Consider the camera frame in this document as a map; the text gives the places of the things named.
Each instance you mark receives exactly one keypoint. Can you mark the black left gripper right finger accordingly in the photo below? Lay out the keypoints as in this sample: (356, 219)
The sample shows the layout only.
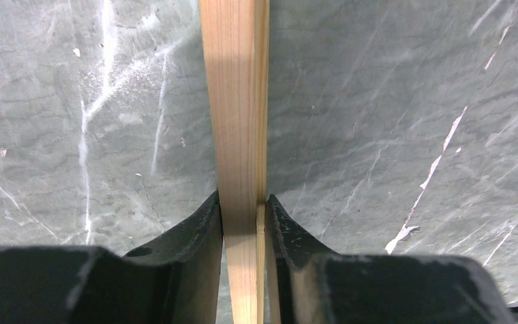
(308, 282)

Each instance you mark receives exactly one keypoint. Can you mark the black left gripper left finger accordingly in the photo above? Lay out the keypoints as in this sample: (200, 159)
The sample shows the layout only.
(173, 278)

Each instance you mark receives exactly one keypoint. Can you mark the light wooden picture frame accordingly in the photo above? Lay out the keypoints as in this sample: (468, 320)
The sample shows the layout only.
(236, 43)

